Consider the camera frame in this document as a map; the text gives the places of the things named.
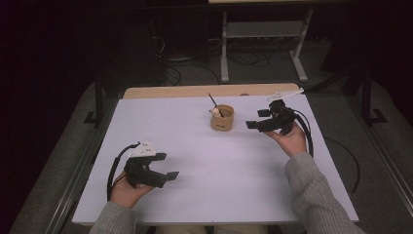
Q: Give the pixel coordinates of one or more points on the black metal stand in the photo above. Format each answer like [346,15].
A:
[98,100]
[367,97]

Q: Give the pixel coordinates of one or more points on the thin black brush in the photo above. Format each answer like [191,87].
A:
[213,101]

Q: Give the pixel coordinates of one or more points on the tan round pen holder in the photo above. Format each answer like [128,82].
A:
[222,123]

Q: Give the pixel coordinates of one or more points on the white metal desk frame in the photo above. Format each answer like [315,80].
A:
[259,30]

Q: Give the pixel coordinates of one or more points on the aluminium frame rail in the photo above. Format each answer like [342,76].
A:
[384,156]
[76,182]

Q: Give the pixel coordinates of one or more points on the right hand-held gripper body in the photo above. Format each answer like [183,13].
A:
[279,118]

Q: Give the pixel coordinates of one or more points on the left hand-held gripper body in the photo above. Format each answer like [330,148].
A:
[142,174]

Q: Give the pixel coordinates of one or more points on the person's left hand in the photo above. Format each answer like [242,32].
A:
[126,195]

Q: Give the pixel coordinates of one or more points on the person's right hand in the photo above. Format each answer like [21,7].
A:
[292,141]

